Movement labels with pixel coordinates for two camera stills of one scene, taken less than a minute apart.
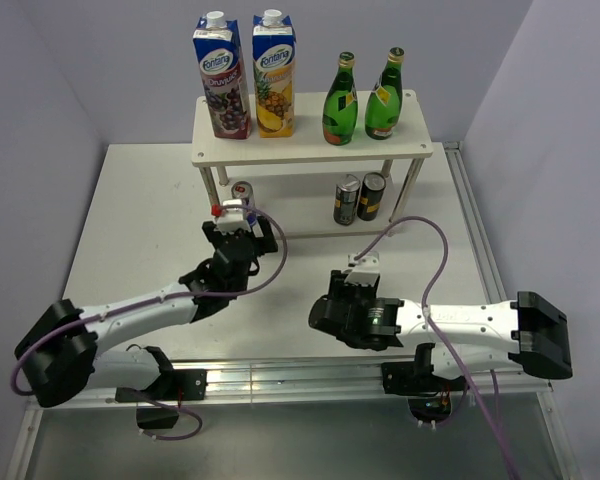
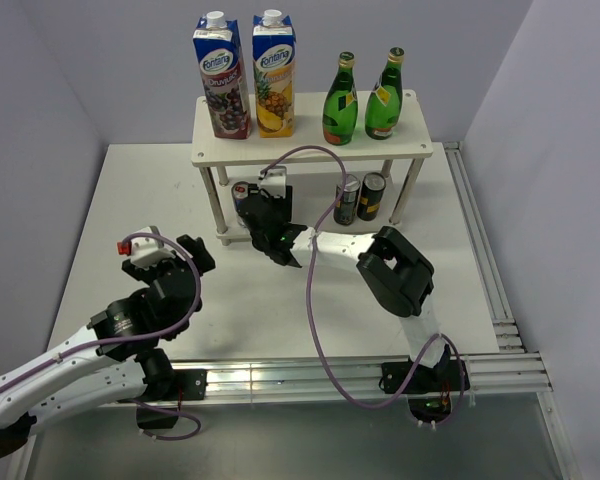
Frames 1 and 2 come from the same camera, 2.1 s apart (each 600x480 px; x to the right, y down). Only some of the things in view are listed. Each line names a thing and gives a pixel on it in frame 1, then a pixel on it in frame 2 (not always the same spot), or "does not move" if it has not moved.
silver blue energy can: x=244 y=191 does not move
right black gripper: x=338 y=286 to x=286 y=203
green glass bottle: x=341 y=107 does not move
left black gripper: x=265 y=243 to x=203 y=258
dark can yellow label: x=370 y=197 does not move
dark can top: x=345 y=199 does not move
